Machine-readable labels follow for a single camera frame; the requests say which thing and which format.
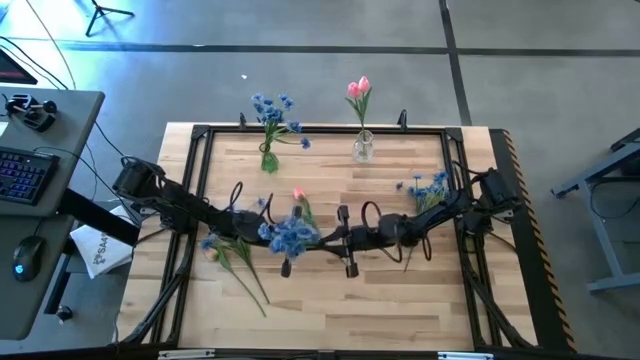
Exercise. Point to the black desk support beam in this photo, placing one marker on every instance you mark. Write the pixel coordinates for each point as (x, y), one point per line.
(100, 217)

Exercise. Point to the white printed bag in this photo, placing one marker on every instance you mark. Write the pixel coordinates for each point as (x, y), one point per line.
(100, 252)

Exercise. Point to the black metal table frame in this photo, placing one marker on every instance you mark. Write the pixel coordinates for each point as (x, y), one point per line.
(325, 129)

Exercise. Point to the black hazard-striped strip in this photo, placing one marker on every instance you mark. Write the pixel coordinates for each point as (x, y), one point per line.
(505, 160)

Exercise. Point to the dark monitor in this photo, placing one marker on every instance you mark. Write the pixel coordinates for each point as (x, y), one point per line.
(12, 72)

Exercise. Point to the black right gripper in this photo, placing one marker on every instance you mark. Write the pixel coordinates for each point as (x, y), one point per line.
(362, 237)

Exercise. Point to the clear glass vase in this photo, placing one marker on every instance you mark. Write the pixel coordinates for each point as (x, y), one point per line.
(362, 152)

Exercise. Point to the black tripod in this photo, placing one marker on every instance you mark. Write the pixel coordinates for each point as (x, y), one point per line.
(98, 7)

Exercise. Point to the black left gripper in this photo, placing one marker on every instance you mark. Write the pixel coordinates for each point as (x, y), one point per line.
(250, 227)

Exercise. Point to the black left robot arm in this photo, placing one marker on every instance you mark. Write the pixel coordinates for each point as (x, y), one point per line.
(175, 205)

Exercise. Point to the grey desk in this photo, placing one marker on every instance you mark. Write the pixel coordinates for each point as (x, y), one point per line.
(65, 125)

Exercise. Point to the green glass vase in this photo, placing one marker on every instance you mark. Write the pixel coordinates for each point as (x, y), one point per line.
(270, 162)

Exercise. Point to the grey table frame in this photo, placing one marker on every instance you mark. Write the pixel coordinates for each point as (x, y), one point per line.
(604, 235)

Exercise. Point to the black clamp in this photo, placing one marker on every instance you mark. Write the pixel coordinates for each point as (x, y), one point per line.
(32, 115)

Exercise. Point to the black round knob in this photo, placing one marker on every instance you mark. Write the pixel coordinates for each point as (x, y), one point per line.
(64, 313)

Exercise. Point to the black keyboard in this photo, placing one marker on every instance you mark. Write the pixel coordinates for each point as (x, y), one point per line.
(25, 175)

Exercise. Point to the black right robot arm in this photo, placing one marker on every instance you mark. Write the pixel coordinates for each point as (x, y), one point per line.
(400, 227)

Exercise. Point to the black computer mouse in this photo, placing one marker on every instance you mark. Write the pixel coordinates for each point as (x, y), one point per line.
(27, 257)

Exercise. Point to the black frame bracket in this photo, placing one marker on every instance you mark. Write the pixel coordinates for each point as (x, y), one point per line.
(243, 121)
(402, 119)

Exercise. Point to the black desk leg bar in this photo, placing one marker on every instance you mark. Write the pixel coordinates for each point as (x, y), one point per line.
(57, 285)

